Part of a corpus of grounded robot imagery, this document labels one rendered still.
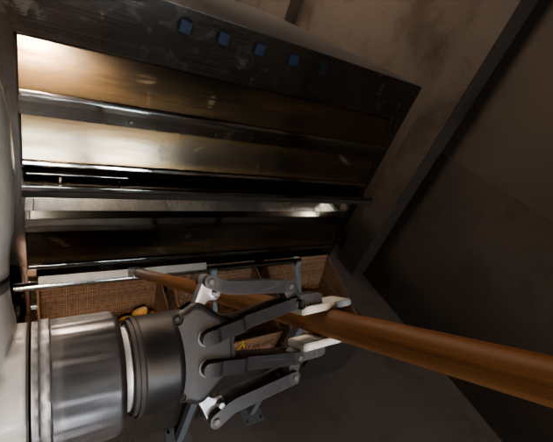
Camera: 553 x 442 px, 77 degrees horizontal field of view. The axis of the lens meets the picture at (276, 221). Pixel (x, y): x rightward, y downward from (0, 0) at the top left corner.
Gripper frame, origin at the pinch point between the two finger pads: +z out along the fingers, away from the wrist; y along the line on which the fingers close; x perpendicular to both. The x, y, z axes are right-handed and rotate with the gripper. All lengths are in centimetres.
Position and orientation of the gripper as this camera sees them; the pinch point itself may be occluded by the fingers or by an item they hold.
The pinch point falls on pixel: (320, 321)
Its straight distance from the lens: 40.0
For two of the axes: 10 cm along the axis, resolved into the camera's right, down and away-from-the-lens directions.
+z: 8.3, -0.1, 5.6
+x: 5.6, -0.6, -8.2
